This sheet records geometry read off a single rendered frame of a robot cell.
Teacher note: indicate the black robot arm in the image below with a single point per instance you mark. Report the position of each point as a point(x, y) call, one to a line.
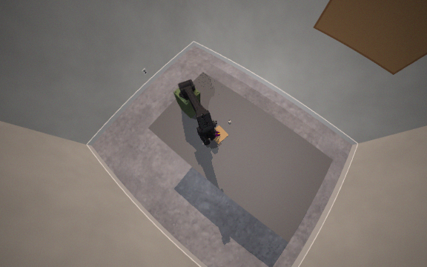
point(206, 125)

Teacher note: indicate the peach-orange flat mat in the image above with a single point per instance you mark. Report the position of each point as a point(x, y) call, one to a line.
point(222, 135)

